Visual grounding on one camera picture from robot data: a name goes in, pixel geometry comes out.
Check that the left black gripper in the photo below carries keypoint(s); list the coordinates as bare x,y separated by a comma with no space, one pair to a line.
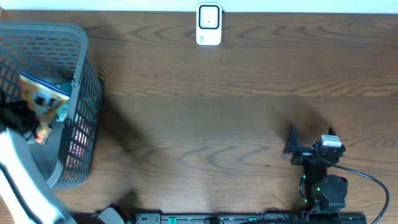
20,107

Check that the large snack chip bag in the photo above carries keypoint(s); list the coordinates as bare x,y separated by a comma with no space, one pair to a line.
44,99

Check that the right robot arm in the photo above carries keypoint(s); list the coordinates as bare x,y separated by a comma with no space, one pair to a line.
324,193

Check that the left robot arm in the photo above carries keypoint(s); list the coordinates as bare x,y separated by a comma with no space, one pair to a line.
23,188

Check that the grey plastic basket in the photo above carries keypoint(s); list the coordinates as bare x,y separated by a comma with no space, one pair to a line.
56,53

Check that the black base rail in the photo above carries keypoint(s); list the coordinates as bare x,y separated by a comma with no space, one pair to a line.
113,214

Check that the white barcode scanner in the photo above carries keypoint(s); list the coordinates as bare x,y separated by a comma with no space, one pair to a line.
209,24

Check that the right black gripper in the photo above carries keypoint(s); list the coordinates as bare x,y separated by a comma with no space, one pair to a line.
291,146

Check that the mint green wipes packet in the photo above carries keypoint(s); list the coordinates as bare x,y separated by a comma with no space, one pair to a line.
63,110

